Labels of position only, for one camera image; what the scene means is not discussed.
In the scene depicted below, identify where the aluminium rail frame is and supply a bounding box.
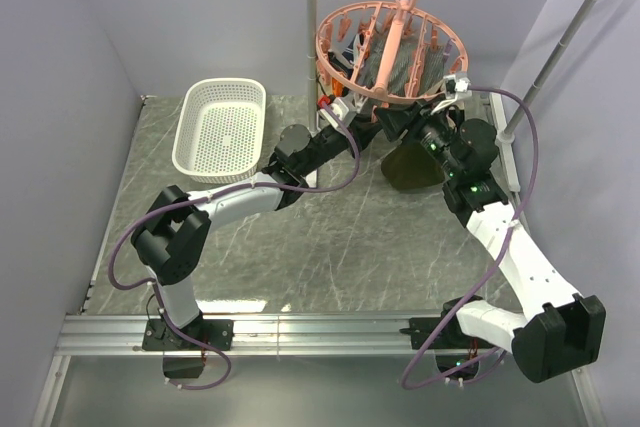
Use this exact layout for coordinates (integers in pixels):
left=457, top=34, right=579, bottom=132
left=29, top=94, right=609, bottom=427

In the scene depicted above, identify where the grey striped hanging underwear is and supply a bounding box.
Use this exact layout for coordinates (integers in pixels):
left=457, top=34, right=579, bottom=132
left=358, top=33, right=445, bottom=96

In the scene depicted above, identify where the navy hanging underwear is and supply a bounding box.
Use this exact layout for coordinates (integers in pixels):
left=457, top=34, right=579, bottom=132
left=327, top=32, right=380, bottom=88

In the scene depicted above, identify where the pink round clip hanger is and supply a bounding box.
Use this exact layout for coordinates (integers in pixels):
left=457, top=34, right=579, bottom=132
left=316, top=0, right=469, bottom=107

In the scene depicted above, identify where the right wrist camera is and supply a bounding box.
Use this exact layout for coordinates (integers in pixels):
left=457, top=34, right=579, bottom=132
left=431, top=72, right=472, bottom=115

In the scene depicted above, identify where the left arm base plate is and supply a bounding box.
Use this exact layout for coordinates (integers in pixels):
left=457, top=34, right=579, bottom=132
left=141, top=318, right=234, bottom=352

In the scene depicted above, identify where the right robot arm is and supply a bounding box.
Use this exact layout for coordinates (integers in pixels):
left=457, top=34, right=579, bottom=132
left=376, top=101, right=606, bottom=390

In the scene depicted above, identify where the white plastic basket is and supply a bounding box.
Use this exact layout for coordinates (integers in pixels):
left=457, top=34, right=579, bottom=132
left=172, top=78, right=267, bottom=185

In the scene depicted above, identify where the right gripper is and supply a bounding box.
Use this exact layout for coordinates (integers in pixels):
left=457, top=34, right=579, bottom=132
left=373, top=94, right=464, bottom=179

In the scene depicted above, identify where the olive green underwear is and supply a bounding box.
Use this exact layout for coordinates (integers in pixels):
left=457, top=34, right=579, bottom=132
left=381, top=143, right=445, bottom=192

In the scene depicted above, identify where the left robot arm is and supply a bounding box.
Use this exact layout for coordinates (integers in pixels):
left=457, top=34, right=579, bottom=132
left=131, top=115, right=381, bottom=349

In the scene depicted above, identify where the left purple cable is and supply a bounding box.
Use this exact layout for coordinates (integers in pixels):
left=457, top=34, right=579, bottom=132
left=107, top=102, right=362, bottom=392

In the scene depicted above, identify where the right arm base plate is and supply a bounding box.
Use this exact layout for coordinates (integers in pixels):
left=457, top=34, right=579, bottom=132
left=403, top=317, right=483, bottom=350

